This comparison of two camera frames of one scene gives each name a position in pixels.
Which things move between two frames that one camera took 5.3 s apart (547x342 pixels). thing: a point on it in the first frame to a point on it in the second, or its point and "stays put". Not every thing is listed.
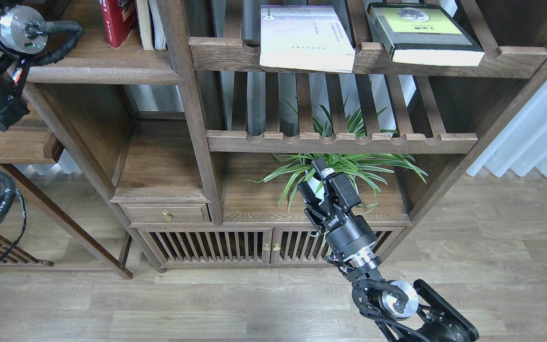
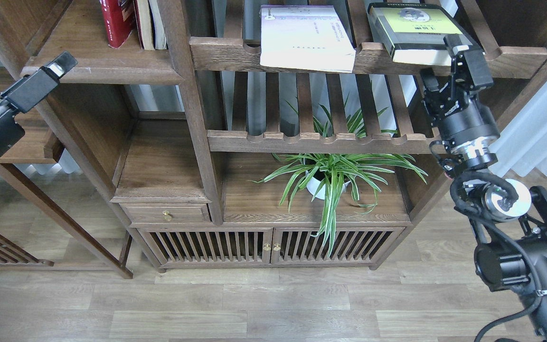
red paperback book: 120,17 stays put
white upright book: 157,25 stays put
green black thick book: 423,34 stays put
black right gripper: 350,237 to 469,127
